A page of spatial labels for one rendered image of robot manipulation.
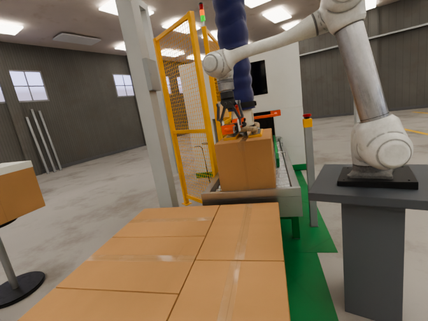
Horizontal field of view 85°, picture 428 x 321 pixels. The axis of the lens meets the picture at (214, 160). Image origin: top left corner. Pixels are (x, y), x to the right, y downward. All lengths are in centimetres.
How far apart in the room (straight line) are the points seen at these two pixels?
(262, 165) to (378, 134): 81
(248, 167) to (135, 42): 165
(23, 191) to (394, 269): 248
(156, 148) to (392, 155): 204
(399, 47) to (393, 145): 1109
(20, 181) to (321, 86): 1141
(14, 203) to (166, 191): 127
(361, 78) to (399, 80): 1094
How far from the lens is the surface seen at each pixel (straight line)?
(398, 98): 1206
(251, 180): 171
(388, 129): 110
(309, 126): 214
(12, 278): 267
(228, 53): 118
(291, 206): 171
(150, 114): 252
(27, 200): 240
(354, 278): 156
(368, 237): 141
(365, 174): 133
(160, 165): 257
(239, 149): 166
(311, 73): 1224
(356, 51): 112
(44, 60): 993
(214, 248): 122
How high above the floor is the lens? 121
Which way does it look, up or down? 12 degrees down
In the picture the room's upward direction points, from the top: 9 degrees counter-clockwise
